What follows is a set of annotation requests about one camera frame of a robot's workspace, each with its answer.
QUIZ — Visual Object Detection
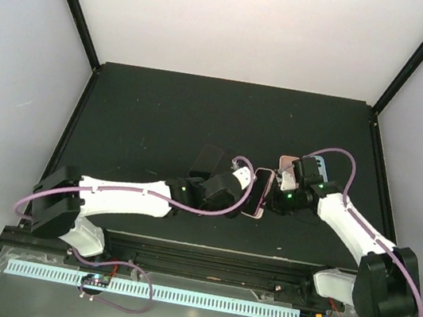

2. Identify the pink phone case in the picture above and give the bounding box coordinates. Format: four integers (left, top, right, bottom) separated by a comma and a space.
241, 165, 276, 220

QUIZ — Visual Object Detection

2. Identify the pink cased phone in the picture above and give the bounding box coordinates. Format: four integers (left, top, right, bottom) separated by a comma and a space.
277, 155, 299, 175

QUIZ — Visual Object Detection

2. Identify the black phone pink edge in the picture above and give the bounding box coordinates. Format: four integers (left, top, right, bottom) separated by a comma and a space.
188, 145, 223, 180

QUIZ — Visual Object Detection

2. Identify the light blue phone case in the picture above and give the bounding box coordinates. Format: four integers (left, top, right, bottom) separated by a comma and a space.
315, 156, 328, 183

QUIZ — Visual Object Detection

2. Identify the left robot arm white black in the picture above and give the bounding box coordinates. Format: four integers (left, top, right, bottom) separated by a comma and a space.
30, 166, 253, 269

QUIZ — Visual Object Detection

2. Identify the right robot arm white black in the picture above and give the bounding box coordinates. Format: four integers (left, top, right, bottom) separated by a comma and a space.
265, 155, 419, 317

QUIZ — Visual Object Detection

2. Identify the left small circuit board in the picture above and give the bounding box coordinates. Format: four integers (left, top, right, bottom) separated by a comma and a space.
81, 273, 111, 288

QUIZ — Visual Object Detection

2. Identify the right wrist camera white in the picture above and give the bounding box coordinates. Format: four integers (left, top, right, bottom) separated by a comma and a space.
276, 169, 298, 191

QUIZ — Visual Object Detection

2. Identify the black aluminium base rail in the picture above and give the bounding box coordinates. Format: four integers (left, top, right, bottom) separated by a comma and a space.
14, 216, 403, 317

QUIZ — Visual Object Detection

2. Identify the white slotted cable duct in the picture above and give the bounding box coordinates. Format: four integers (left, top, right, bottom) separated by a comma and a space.
4, 259, 300, 317

